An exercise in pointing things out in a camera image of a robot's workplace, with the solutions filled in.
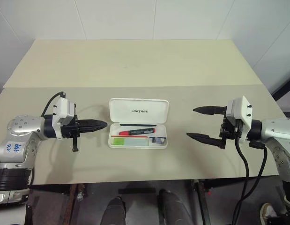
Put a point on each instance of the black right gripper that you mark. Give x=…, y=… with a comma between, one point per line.
x=230, y=130

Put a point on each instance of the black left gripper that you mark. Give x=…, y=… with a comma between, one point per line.
x=69, y=131

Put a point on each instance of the green and white eraser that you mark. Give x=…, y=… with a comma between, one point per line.
x=119, y=141

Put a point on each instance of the red and black marker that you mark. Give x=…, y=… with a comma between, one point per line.
x=123, y=132

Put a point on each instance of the white plastic pencil case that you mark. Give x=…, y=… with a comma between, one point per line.
x=139, y=104

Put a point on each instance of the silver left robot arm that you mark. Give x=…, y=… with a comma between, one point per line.
x=20, y=127

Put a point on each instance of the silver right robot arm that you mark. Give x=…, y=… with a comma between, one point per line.
x=276, y=131

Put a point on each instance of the black table crossbar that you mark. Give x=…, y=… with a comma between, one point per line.
x=137, y=191

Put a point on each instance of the dark rounded shape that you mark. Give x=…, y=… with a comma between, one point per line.
x=115, y=211
x=174, y=208

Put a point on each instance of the white and brown shoe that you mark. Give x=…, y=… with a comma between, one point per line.
x=267, y=212

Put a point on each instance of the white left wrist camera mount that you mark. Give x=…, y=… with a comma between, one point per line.
x=59, y=110

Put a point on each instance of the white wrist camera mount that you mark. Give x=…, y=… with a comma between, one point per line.
x=59, y=110
x=240, y=107

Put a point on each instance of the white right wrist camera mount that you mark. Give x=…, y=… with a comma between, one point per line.
x=240, y=107

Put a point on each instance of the rusty table frame leg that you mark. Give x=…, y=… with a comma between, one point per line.
x=73, y=204
x=203, y=204

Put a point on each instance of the dark furniture frame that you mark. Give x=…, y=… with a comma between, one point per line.
x=285, y=89

